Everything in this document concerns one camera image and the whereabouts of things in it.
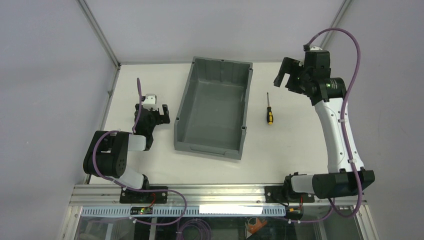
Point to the grey plastic bin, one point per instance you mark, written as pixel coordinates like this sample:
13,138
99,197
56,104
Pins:
212,116

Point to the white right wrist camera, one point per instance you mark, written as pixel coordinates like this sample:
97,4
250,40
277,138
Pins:
307,47

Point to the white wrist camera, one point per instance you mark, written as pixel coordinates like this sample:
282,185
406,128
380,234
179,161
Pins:
307,47
150,102

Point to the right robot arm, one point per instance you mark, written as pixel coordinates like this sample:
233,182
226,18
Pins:
346,174

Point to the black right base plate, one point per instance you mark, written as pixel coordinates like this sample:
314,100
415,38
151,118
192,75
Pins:
280,194

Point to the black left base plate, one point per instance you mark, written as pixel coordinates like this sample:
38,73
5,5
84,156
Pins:
136,197

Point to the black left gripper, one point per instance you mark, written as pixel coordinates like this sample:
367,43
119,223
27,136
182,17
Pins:
154,115

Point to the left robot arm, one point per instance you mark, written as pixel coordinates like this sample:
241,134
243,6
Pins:
107,153

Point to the orange object under table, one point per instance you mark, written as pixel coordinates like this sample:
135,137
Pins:
254,224

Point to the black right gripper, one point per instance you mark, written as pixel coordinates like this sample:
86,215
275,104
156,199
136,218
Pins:
293,79

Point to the aluminium front rail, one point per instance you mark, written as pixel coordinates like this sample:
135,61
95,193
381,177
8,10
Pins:
178,194

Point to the black yellow screwdriver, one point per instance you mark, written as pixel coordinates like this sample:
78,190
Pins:
269,114

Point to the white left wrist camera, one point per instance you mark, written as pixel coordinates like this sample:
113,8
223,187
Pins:
150,102

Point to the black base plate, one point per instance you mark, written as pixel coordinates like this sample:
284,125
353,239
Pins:
136,197
280,194

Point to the white slotted cable duct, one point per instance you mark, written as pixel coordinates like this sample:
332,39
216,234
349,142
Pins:
205,210

